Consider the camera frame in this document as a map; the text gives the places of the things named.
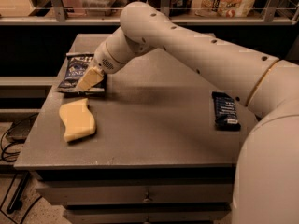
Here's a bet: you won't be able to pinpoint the grey drawer cabinet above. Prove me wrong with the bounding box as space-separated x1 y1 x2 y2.
13 33 260 224

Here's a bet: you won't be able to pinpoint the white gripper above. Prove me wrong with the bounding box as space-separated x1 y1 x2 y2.
76 42 124 91

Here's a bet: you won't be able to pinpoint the black power adapter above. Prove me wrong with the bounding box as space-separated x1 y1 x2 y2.
5 119 34 143

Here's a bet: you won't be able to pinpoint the yellow wavy sponge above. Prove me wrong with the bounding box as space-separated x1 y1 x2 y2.
59 98 96 142

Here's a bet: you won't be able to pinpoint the blue salt vinegar chip bag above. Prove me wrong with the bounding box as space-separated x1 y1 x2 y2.
57 53 107 95

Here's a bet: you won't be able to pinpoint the colourful snack bag on shelf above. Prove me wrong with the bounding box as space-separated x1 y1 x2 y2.
195 0 255 18

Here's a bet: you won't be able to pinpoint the round drawer knob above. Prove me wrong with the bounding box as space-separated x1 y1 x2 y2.
143 195 152 203

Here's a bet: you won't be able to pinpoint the black cables on left floor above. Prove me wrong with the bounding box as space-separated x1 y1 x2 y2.
0 114 43 224

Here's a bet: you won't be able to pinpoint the clear plastic container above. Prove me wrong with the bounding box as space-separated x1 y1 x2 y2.
79 0 116 16

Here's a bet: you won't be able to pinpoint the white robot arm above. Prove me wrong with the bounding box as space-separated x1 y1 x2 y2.
76 2 299 224

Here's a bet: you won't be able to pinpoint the dark blue snack bar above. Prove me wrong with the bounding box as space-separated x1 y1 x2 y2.
212 91 241 132

